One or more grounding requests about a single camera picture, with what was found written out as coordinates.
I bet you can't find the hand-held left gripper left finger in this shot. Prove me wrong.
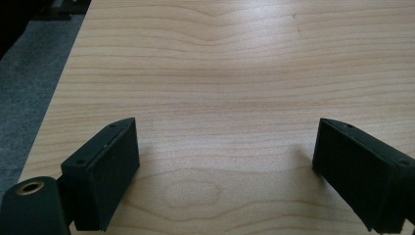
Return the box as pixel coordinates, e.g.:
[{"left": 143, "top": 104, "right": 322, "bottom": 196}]
[{"left": 60, "top": 117, "right": 141, "bottom": 232}]

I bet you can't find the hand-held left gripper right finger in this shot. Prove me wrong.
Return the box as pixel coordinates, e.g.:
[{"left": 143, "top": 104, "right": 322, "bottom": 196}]
[{"left": 311, "top": 117, "right": 415, "bottom": 235}]

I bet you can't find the dark metal stand base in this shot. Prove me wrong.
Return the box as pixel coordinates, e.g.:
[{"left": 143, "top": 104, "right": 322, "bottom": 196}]
[{"left": 32, "top": 0, "right": 93, "bottom": 22}]

